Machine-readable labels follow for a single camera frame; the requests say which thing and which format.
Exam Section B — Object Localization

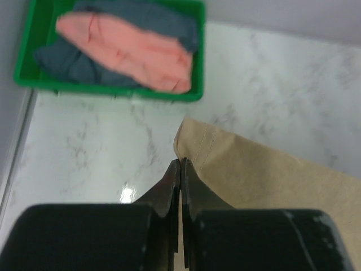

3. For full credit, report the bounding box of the blue grey t shirt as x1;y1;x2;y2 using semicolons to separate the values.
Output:
34;1;199;88

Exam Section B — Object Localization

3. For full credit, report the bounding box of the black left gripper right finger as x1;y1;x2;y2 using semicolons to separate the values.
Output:
180;159;354;270

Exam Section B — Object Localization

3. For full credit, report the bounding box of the salmon pink t shirt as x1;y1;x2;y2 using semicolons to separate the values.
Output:
56;12;193;94

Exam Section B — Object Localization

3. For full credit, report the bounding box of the beige t shirt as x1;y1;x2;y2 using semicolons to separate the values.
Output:
174;118;360;270

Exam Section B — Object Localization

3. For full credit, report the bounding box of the green plastic bin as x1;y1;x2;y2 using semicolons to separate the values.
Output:
13;1;206;102

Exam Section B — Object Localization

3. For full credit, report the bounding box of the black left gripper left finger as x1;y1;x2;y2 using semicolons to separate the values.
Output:
1;160;181;270

